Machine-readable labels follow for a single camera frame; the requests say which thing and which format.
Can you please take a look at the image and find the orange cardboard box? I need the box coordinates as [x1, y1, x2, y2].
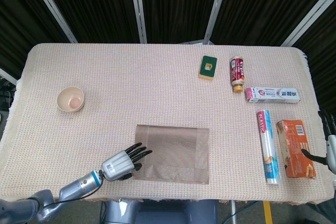
[276, 120, 317, 179]

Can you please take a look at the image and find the white metal screen post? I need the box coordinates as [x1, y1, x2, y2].
[203, 0, 232, 44]
[26, 0, 78, 44]
[280, 0, 336, 48]
[128, 0, 148, 44]
[0, 68, 18, 84]

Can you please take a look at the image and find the brown woven placemat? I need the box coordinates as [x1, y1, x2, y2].
[131, 124, 210, 184]

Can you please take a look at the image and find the dark pleated curtain panel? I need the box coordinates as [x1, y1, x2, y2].
[139, 0, 221, 44]
[0, 0, 71, 79]
[292, 0, 336, 130]
[209, 0, 336, 46]
[39, 0, 140, 44]

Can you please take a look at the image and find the white pink toothpaste box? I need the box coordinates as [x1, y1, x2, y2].
[245, 87, 301, 104]

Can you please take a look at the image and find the blue floor cable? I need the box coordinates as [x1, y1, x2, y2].
[225, 200, 263, 224]

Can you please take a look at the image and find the red bottle yellow cap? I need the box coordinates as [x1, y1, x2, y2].
[229, 56, 246, 94]

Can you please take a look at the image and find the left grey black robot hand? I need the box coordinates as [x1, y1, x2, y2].
[101, 142, 153, 182]

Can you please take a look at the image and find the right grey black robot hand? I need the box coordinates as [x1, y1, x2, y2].
[301, 110, 336, 175]

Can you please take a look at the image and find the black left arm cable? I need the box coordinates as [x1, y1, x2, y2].
[39, 194, 92, 210]

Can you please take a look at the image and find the beige woven tablecloth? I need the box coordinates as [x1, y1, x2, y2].
[0, 42, 336, 205]

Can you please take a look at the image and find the beige bowl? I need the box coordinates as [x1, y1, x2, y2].
[57, 87, 85, 112]

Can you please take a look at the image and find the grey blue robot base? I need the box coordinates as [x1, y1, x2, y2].
[101, 199, 218, 224]

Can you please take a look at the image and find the green yellow sponge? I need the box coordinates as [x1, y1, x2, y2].
[198, 55, 218, 80]

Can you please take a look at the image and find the small red object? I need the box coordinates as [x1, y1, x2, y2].
[256, 109, 281, 185]

